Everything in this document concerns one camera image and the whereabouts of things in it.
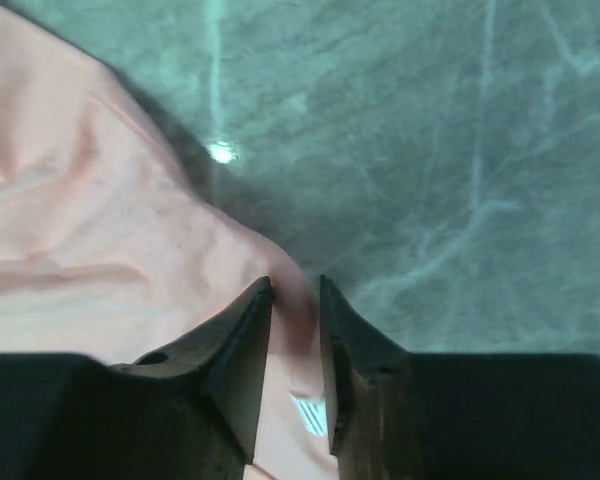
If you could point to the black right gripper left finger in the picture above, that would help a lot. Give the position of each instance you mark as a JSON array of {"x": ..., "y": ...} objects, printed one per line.
[{"x": 203, "y": 394}]

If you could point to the salmon pink t shirt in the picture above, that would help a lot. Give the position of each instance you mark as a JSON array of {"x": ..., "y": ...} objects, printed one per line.
[{"x": 106, "y": 250}]

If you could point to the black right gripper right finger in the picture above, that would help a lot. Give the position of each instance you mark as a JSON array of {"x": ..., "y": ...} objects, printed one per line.
[{"x": 375, "y": 427}]

